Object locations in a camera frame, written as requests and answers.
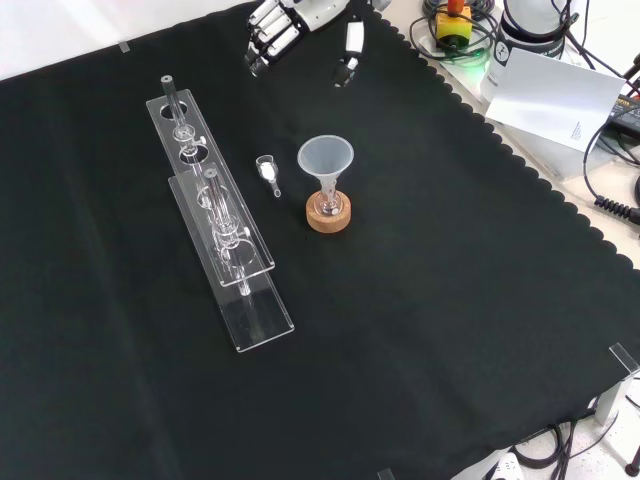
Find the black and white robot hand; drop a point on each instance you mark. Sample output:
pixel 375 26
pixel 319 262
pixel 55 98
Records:
pixel 320 12

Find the translucent plastic funnel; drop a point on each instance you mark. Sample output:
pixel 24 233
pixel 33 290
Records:
pixel 326 160

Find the clear weighing funnel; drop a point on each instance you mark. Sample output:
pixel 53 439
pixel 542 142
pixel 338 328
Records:
pixel 265 170

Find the clear funnel stand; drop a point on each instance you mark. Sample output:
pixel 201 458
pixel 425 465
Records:
pixel 220 225

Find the yellow stop button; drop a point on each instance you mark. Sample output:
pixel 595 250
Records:
pixel 452 25

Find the small round-bottom flask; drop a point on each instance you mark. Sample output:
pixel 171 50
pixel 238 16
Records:
pixel 328 204

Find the clear corner clip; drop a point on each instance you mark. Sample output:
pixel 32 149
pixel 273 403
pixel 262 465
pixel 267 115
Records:
pixel 124 47
pixel 385 474
pixel 625 358

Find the pale board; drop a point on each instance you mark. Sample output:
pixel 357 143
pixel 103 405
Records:
pixel 550 95

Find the black cloth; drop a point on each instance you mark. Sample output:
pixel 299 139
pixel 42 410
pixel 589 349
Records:
pixel 400 310

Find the black power adapter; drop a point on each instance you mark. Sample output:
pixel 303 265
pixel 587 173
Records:
pixel 625 111

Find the white power strip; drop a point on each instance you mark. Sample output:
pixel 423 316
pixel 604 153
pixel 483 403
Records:
pixel 505 466

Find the white metal bracket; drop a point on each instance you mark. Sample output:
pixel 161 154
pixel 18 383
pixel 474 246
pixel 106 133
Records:
pixel 612 400

